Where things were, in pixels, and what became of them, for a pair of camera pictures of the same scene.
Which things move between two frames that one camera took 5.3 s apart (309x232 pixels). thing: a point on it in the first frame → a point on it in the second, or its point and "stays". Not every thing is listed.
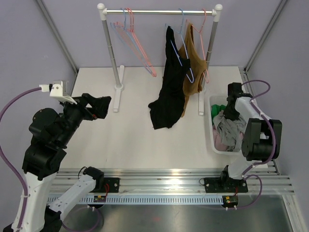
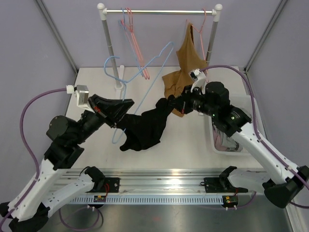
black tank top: x=167 y=109 → x=145 y=129
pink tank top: x=219 y=146 stays
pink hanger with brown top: x=200 y=32 stays
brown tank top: x=189 y=49 stays
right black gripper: x=231 y=116 → x=182 y=103
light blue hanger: x=123 y=31 → x=124 y=26
